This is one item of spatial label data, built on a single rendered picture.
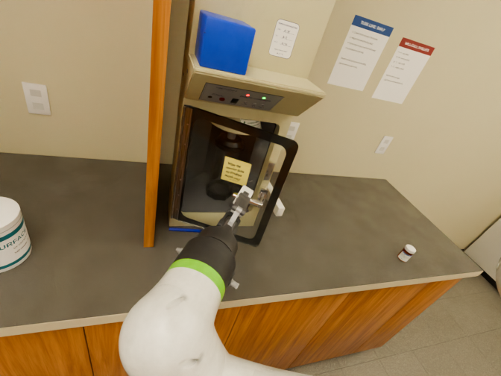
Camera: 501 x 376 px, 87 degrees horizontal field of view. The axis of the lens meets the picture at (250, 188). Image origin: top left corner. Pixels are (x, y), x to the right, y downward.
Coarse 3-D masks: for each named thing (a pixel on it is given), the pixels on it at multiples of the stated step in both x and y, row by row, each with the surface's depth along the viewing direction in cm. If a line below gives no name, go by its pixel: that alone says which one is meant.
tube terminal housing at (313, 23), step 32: (192, 0) 58; (224, 0) 57; (256, 0) 58; (288, 0) 60; (320, 0) 62; (192, 32) 59; (256, 32) 62; (320, 32) 66; (256, 64) 67; (288, 64) 69; (288, 128) 81
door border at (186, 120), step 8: (184, 120) 70; (184, 128) 71; (184, 136) 72; (184, 144) 73; (184, 152) 75; (184, 160) 76; (176, 168) 78; (184, 168) 78; (176, 184) 81; (176, 192) 83; (176, 200) 85; (176, 208) 87; (176, 216) 89
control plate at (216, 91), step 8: (208, 88) 60; (216, 88) 60; (224, 88) 60; (232, 88) 60; (200, 96) 64; (216, 96) 64; (224, 96) 64; (232, 96) 64; (240, 96) 64; (248, 96) 64; (256, 96) 64; (264, 96) 64; (272, 96) 64; (280, 96) 64; (232, 104) 68; (240, 104) 68; (248, 104) 68; (256, 104) 68; (272, 104) 68
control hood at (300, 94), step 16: (192, 64) 55; (192, 80) 56; (208, 80) 56; (224, 80) 57; (240, 80) 57; (256, 80) 58; (272, 80) 61; (288, 80) 65; (304, 80) 70; (192, 96) 64; (288, 96) 64; (304, 96) 64; (320, 96) 64; (272, 112) 73; (288, 112) 73
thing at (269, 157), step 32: (192, 128) 70; (224, 128) 69; (256, 128) 67; (192, 160) 76; (256, 160) 72; (288, 160) 70; (192, 192) 82; (224, 192) 80; (256, 192) 77; (192, 224) 89; (256, 224) 84
